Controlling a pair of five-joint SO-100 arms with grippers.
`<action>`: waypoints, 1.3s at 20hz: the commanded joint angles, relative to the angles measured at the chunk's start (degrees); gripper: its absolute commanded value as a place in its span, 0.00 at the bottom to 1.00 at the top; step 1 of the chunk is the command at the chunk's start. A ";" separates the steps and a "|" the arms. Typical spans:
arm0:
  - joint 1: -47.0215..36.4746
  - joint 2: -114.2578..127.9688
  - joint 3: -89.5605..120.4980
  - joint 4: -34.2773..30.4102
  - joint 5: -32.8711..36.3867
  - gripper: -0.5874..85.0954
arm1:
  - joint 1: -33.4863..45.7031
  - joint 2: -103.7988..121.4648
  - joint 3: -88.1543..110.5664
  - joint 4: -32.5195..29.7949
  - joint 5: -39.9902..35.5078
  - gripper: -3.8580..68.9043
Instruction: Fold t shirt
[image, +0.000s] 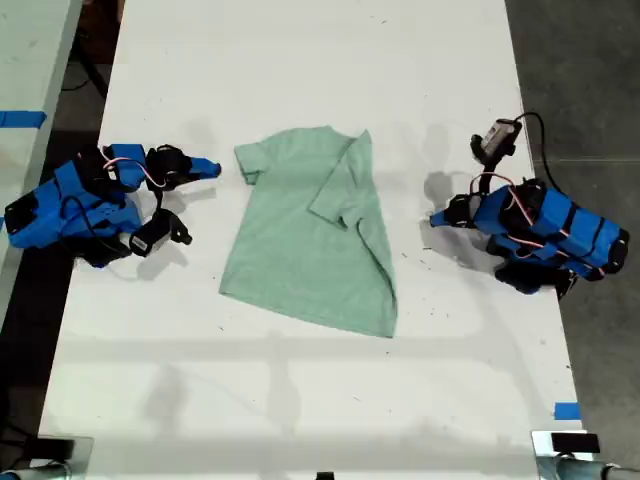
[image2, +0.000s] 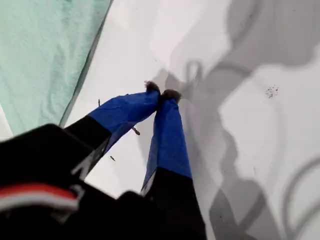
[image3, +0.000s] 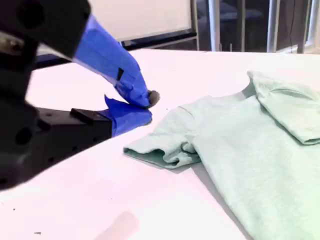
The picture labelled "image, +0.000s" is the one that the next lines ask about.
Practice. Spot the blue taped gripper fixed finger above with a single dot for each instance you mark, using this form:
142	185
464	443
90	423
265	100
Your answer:
442	215
205	164

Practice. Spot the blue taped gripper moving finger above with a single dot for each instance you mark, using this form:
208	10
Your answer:
444	223
202	173

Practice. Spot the pale green T-shirt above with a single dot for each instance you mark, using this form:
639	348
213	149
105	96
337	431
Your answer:
300	240

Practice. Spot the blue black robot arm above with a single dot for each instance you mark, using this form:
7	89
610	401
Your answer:
555	235
75	210

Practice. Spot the long blue tape strip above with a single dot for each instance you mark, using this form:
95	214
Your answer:
22	119

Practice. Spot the white side table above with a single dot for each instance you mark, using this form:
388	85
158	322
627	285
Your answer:
30	75

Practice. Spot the short blue tape strip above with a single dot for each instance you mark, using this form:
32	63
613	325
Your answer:
567	411

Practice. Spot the metal table clamp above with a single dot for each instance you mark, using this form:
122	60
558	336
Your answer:
62	450
565	444

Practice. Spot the small black box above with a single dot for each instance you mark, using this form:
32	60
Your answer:
325	476

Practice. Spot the short black camera stalk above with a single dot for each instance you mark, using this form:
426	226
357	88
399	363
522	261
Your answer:
492	172
181	234

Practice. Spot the black white camera box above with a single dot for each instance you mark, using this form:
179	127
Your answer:
496	135
150	240

